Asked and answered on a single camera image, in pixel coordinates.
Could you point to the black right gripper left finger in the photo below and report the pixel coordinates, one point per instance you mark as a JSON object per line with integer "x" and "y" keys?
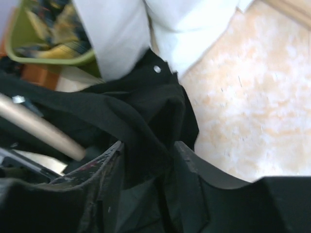
{"x": 83, "y": 201}

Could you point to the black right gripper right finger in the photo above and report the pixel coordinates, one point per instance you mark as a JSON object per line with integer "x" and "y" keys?
{"x": 212, "y": 201}

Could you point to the black garment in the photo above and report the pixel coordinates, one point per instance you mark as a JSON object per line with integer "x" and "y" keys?
{"x": 148, "y": 110}

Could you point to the beige wooden hanger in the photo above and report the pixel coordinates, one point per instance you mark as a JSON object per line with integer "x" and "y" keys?
{"x": 40, "y": 128}

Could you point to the yellow plaid shirt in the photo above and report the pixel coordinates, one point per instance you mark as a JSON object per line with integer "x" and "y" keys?
{"x": 58, "y": 25}

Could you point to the orange compartment tray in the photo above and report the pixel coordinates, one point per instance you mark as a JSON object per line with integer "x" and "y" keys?
{"x": 28, "y": 72}

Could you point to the cream white hanging garment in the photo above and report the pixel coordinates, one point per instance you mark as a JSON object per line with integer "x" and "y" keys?
{"x": 120, "y": 31}

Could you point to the green plastic basket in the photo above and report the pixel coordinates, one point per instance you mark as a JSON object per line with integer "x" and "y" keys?
{"x": 21, "y": 32}

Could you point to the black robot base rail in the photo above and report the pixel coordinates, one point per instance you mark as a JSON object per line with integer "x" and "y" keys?
{"x": 16, "y": 166}

